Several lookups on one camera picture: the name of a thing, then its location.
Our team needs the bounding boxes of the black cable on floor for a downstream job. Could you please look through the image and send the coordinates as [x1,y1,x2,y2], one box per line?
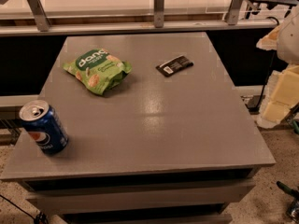
[0,193,50,224]

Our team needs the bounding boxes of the middle metal bracket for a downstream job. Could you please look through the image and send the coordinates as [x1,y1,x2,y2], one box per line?
[153,0,164,28]

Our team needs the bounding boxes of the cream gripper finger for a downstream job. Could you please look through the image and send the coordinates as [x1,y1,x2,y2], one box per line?
[261,64,299,124]
[256,25,280,50]

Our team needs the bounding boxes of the grey drawer cabinet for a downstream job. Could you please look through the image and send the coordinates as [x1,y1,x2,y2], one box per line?
[2,33,275,224]

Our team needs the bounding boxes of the right metal bracket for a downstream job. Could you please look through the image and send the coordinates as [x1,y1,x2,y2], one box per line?
[225,0,243,25]

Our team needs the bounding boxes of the green handled tool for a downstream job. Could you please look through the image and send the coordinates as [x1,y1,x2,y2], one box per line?
[277,181,299,200]

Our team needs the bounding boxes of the black snack packet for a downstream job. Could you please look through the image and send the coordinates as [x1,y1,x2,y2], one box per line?
[156,55,193,77]

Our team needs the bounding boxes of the metal bracket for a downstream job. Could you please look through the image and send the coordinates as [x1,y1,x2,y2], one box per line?
[225,0,243,25]
[26,0,50,32]
[153,0,164,28]

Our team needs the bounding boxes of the blue pepsi can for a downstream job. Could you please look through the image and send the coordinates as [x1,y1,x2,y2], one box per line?
[19,100,68,155]

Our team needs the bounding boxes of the left metal bracket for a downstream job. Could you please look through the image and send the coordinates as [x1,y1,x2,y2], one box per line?
[26,0,50,32]

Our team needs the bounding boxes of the green snack bag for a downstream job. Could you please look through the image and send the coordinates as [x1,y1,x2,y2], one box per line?
[63,49,132,95]

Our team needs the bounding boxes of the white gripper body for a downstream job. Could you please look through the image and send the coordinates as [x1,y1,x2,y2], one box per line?
[277,5,299,64]

